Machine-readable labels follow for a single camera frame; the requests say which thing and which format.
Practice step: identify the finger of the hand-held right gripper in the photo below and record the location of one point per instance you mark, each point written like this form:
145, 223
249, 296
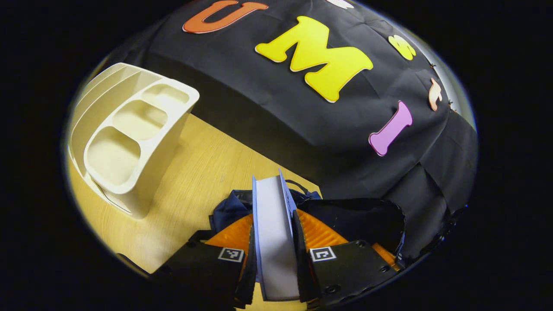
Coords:
386, 257

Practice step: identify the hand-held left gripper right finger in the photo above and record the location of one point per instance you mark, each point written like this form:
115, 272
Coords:
341, 272

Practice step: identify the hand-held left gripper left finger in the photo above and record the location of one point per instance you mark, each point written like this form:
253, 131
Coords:
198, 268

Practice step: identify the blue schoolbag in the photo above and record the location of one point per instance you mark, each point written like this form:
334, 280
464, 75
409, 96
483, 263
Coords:
229, 211

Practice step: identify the cream plastic bookshelf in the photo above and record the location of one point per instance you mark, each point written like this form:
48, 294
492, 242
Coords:
142, 172

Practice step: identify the black backdrop cloth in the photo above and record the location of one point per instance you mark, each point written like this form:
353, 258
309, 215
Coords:
259, 95

